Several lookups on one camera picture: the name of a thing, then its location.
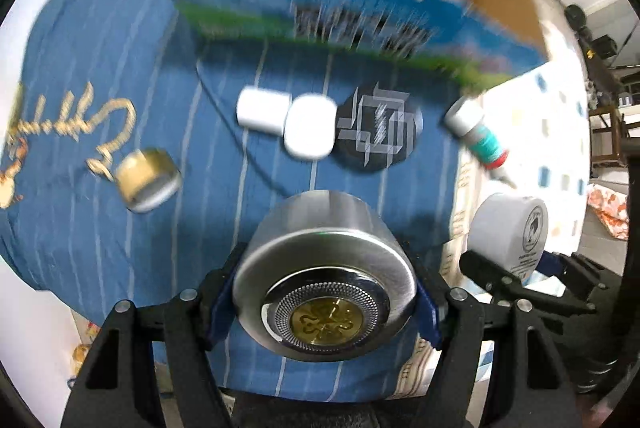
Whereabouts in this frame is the silver round tin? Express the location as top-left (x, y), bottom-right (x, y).
top-left (232, 190), bottom-right (418, 362)

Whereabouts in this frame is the white cream jar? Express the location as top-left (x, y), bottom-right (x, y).
top-left (468, 193), bottom-right (549, 281)

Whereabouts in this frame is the white earbud case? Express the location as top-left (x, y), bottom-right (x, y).
top-left (283, 93), bottom-right (337, 162)

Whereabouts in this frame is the blue striped bedsheet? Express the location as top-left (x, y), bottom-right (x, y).
top-left (0, 0), bottom-right (482, 404)

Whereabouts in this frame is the gold round tin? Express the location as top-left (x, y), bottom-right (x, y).
top-left (114, 148), bottom-right (182, 214)

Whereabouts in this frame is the white cylinder container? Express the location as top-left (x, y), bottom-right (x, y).
top-left (235, 86), bottom-right (293, 136)

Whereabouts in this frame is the checkered orange blue cloth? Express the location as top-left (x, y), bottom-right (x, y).
top-left (394, 19), bottom-right (594, 401)

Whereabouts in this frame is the dark wooden stool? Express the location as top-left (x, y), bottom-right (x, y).
top-left (589, 104), bottom-right (629, 168)

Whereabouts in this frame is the orange floral cloth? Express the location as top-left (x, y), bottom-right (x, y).
top-left (587, 183), bottom-right (629, 240)

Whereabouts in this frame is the black patterned round tin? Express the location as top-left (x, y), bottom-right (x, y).
top-left (334, 82), bottom-right (424, 172)

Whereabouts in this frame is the green white glue tube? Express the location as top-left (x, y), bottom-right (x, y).
top-left (444, 96), bottom-right (516, 188)

